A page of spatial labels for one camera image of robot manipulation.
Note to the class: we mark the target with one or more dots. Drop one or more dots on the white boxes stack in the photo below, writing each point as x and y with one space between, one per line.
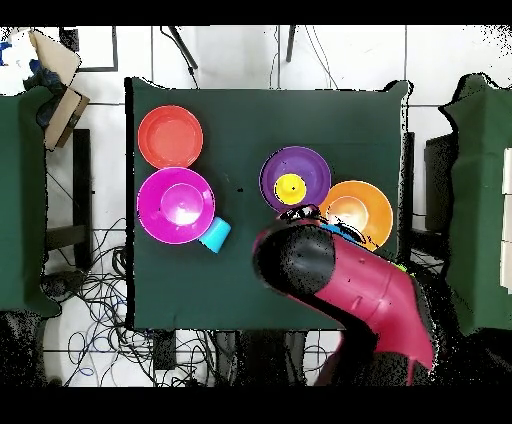
507 220

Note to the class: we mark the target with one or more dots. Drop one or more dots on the yellow cup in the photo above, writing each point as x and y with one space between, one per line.
290 188

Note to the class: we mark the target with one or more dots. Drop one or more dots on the large orange bowl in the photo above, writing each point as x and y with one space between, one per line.
378 212

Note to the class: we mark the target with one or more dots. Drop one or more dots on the dark green table cloth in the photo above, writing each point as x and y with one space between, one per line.
260 116

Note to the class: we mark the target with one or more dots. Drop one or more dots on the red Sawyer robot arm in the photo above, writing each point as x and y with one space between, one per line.
360 288

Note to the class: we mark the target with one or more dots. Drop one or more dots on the black square floor frame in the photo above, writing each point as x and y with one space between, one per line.
114 48

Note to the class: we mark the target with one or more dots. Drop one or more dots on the orange-red shallow bowl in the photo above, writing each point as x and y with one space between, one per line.
170 136

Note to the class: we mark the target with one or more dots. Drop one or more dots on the cardboard box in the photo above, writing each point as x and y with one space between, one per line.
64 116

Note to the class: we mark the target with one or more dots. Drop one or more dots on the green cloth side table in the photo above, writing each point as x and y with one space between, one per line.
480 200
20 200

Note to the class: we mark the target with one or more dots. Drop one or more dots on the black stand base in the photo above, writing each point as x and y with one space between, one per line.
62 284

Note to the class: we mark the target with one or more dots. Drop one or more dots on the large magenta bowl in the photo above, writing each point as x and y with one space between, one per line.
156 216

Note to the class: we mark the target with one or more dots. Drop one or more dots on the black box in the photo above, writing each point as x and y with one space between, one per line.
440 180

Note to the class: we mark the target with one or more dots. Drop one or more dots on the black tripod leg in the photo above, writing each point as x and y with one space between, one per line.
290 44
184 48

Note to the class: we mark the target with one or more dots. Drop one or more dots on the purple bowl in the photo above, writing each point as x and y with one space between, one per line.
308 168

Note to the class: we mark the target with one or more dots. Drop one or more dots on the blue cup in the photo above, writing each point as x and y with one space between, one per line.
216 235

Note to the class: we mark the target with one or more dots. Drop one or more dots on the black bench frame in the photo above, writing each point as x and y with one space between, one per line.
82 180

